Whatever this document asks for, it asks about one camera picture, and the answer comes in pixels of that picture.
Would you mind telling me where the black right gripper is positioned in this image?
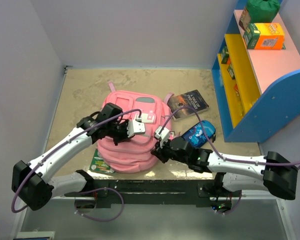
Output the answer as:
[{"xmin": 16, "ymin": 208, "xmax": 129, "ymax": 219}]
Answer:
[{"xmin": 151, "ymin": 136, "xmax": 189, "ymax": 165}]

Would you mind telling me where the pink student backpack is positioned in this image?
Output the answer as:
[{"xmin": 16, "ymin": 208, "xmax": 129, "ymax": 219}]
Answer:
[{"xmin": 97, "ymin": 81, "xmax": 173, "ymax": 174}]

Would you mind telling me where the blue pencil case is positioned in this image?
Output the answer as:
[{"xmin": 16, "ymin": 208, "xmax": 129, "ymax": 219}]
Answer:
[{"xmin": 181, "ymin": 120, "xmax": 216, "ymax": 148}]

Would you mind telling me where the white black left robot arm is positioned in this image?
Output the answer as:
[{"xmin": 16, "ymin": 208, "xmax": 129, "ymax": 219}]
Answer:
[{"xmin": 11, "ymin": 103, "xmax": 143, "ymax": 214}]

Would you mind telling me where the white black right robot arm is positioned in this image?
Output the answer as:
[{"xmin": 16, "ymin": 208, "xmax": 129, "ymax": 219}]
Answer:
[{"xmin": 151, "ymin": 137, "xmax": 298, "ymax": 200}]

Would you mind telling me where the green cloth bag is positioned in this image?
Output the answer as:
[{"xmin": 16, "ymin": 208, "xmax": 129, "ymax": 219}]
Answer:
[{"xmin": 245, "ymin": 0, "xmax": 281, "ymax": 23}]

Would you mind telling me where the green paperback book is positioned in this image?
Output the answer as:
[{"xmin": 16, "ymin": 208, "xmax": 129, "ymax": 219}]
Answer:
[{"xmin": 89, "ymin": 148, "xmax": 115, "ymax": 174}]

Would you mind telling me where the dark novel book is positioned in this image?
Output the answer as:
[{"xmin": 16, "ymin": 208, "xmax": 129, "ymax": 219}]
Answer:
[{"xmin": 167, "ymin": 89, "xmax": 209, "ymax": 121}]

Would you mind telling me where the orange packet on shelf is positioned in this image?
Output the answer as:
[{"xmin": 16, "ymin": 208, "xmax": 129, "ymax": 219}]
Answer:
[{"xmin": 233, "ymin": 84, "xmax": 244, "ymax": 112}]

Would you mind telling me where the small green box lower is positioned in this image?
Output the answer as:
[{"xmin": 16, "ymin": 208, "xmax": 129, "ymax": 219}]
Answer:
[{"xmin": 227, "ymin": 63, "xmax": 236, "ymax": 80}]

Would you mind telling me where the small green box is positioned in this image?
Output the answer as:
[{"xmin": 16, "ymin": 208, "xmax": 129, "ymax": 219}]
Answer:
[
  {"xmin": 227, "ymin": 63, "xmax": 236, "ymax": 80},
  {"xmin": 220, "ymin": 45, "xmax": 231, "ymax": 65}
]

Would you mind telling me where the blue yellow pink shelf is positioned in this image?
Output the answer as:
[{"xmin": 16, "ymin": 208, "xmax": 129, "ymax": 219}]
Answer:
[{"xmin": 212, "ymin": 0, "xmax": 300, "ymax": 143}]

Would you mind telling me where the small green box upper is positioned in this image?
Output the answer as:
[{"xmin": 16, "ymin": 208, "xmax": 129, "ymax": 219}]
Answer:
[{"xmin": 220, "ymin": 45, "xmax": 231, "ymax": 65}]

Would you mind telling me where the orange green crayon box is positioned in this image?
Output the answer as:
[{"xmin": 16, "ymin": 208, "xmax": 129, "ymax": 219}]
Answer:
[{"xmin": 243, "ymin": 22, "xmax": 285, "ymax": 50}]

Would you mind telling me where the brown card box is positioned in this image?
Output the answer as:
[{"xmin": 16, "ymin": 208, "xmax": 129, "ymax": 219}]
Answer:
[{"xmin": 239, "ymin": 6, "xmax": 251, "ymax": 30}]

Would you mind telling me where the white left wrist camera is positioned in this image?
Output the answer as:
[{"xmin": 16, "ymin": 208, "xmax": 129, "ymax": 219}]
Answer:
[{"xmin": 127, "ymin": 120, "xmax": 146, "ymax": 138}]

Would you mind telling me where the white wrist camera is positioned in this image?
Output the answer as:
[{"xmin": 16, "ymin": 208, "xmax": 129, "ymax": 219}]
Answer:
[
  {"xmin": 154, "ymin": 126, "xmax": 170, "ymax": 148},
  {"xmin": 127, "ymin": 120, "xmax": 146, "ymax": 138}
]

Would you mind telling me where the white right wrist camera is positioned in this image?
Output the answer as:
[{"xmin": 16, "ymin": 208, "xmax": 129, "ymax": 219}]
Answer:
[{"xmin": 154, "ymin": 126, "xmax": 170, "ymax": 148}]

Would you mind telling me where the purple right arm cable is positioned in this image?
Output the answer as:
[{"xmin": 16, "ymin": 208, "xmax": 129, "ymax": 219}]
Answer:
[{"xmin": 159, "ymin": 106, "xmax": 300, "ymax": 169}]

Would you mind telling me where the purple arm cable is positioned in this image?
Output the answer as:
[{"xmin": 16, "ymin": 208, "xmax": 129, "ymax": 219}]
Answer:
[
  {"xmin": 159, "ymin": 106, "xmax": 300, "ymax": 169},
  {"xmin": 11, "ymin": 108, "xmax": 143, "ymax": 214}
]

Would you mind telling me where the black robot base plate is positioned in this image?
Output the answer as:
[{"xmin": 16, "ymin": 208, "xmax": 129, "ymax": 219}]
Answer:
[{"xmin": 64, "ymin": 178, "xmax": 243, "ymax": 210}]

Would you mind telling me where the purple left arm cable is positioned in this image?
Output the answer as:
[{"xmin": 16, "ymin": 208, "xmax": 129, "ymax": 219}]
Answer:
[{"xmin": 11, "ymin": 108, "xmax": 143, "ymax": 214}]

